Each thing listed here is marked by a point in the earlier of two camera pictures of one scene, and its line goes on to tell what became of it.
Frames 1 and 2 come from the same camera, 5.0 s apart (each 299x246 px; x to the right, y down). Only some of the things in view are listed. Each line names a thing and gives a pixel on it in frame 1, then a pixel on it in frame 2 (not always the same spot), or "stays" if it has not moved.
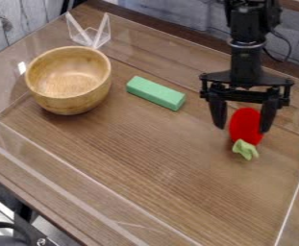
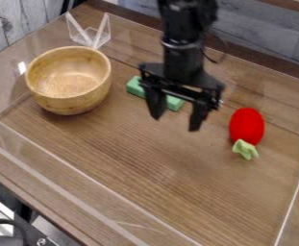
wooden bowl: [69, 79] stays
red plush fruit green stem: [246, 132] stays
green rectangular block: [154, 92] stays
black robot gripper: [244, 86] -> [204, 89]
